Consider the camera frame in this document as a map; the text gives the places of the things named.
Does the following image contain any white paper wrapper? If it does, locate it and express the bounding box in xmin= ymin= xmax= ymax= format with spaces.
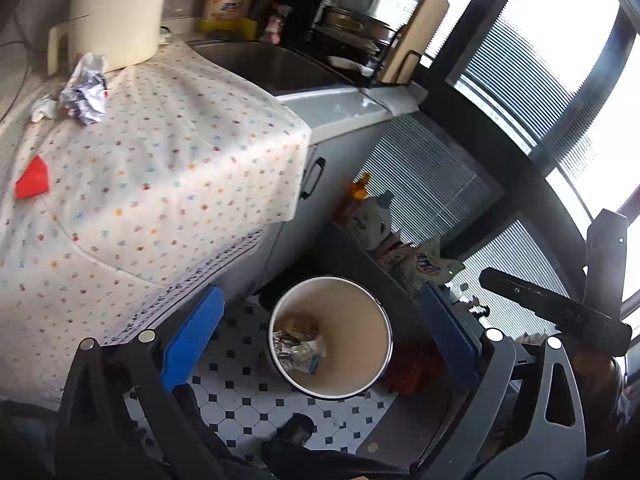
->
xmin=58 ymin=53 xmax=108 ymax=126

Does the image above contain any white trash bin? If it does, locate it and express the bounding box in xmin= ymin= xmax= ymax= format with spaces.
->
xmin=266 ymin=276 xmax=394 ymax=401

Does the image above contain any person's right hand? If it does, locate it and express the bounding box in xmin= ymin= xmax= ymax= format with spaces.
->
xmin=570 ymin=348 xmax=628 ymax=437

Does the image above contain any white detergent refill pouch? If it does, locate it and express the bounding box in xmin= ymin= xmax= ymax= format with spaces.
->
xmin=402 ymin=236 xmax=465 ymax=290

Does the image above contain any dotted white tablecloth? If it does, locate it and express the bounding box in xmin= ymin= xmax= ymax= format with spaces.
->
xmin=1 ymin=40 xmax=311 ymax=404

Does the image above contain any white laundry detergent bottle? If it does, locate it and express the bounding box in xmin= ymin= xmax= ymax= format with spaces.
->
xmin=346 ymin=191 xmax=394 ymax=252

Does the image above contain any grey cabinet door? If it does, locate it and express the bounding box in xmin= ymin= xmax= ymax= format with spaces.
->
xmin=260 ymin=139 xmax=352 ymax=288

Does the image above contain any orange spray bottle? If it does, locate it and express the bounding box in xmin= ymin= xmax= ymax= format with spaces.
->
xmin=336 ymin=172 xmax=371 ymax=222

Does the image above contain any white dish cloth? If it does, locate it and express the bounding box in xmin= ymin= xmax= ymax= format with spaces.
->
xmin=360 ymin=82 xmax=428 ymax=117

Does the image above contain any small crumpled white tissue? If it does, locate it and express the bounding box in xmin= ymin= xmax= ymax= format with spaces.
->
xmin=30 ymin=96 xmax=58 ymax=124

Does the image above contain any stainless steel sink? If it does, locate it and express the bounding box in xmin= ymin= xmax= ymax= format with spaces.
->
xmin=188 ymin=40 xmax=349 ymax=96

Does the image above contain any wooden cutting board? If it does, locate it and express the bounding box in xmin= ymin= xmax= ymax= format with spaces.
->
xmin=378 ymin=0 xmax=449 ymax=84

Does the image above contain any cream air fryer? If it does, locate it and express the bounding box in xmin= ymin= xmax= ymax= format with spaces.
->
xmin=47 ymin=0 xmax=164 ymax=75

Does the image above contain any black dish rack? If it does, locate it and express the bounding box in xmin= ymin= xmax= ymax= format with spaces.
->
xmin=304 ymin=0 xmax=452 ymax=87

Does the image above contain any yellow detergent jug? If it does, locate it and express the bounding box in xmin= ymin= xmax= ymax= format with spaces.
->
xmin=200 ymin=0 xmax=257 ymax=40

